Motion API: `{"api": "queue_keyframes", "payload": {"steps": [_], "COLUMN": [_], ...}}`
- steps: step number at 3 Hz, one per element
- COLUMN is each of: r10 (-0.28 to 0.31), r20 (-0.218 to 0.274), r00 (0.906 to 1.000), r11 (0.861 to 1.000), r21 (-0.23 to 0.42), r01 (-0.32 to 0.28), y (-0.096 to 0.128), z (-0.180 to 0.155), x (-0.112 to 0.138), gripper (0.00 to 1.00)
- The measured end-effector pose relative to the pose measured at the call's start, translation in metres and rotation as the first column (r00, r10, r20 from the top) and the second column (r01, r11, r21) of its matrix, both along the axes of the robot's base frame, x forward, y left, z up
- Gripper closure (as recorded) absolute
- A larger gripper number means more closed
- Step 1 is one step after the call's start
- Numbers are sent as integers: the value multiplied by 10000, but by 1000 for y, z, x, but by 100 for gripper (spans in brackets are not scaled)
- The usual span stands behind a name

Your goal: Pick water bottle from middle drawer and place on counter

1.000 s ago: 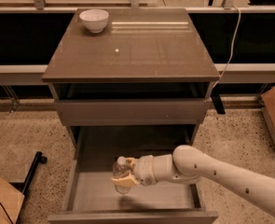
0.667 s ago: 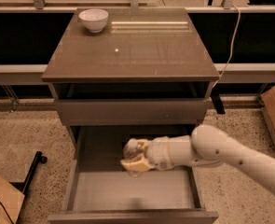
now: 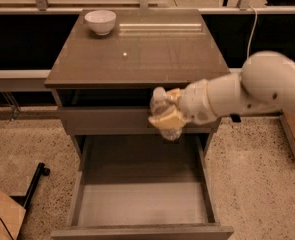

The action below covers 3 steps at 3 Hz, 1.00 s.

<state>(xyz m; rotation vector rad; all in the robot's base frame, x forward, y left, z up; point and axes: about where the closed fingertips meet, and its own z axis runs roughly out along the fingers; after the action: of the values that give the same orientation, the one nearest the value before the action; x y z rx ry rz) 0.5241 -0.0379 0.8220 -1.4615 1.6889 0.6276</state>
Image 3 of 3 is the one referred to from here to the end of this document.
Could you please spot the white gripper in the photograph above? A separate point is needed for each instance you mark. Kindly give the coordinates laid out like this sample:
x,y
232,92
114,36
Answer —
x,y
196,103

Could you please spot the clear plastic water bottle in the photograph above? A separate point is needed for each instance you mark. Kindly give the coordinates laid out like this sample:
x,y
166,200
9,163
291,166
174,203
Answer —
x,y
160,106

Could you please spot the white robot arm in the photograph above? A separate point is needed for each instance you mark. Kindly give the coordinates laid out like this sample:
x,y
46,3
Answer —
x,y
266,83

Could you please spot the grey drawer cabinet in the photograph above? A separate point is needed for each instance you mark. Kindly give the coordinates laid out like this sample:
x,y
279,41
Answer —
x,y
155,39

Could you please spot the open grey middle drawer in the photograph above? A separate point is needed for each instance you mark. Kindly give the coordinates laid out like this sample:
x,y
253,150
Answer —
x,y
142,187

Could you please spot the closed grey top drawer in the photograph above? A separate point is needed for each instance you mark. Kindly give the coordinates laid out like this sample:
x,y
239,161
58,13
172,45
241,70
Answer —
x,y
105,121

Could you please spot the white ceramic bowl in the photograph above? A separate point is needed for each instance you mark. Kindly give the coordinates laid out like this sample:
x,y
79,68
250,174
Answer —
x,y
101,22

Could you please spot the black wheeled stand leg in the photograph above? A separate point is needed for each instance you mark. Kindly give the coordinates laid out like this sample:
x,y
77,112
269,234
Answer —
x,y
25,200

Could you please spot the metal railing beam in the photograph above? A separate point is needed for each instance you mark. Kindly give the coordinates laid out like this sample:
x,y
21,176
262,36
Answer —
x,y
42,80

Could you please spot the cardboard box at left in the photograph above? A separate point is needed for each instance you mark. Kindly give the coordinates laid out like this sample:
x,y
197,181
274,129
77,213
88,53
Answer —
x,y
11,217

